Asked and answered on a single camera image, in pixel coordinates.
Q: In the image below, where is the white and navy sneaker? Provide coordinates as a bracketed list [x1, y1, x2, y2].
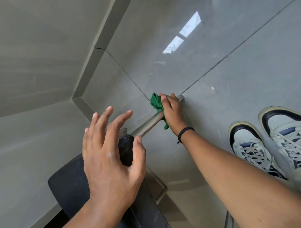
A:
[229, 121, 288, 181]
[258, 106, 301, 170]

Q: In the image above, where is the person's left hand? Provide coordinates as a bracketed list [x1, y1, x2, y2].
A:
[82, 106, 147, 208]

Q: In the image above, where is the person's right hand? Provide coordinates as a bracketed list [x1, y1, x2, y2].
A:
[159, 93, 188, 137]

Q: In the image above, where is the person's right forearm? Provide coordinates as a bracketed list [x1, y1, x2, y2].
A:
[175, 128, 301, 228]

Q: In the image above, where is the steel chair leg tube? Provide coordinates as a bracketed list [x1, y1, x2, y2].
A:
[224, 211, 235, 228]
[130, 94, 185, 138]

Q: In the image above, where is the black braided bracelet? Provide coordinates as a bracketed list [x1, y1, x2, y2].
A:
[177, 127, 195, 144]

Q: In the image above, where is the green cleaning cloth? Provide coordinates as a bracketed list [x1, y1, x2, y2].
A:
[150, 93, 169, 130]

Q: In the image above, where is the person's left forearm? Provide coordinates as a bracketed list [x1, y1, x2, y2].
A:
[62, 198, 132, 228]

